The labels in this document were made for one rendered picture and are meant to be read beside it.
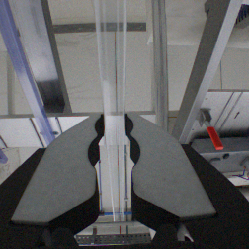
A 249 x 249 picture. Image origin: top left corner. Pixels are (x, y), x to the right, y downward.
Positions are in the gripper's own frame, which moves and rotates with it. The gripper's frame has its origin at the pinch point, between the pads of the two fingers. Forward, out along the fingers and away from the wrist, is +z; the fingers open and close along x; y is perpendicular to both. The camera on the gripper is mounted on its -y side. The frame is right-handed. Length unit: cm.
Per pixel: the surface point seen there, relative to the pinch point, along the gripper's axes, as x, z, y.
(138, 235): 21, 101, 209
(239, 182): 42, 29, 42
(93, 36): -24, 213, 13
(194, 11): 31, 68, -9
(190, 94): 16.9, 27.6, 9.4
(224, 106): 25.4, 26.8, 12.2
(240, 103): 29.3, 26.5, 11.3
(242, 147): 34.2, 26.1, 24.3
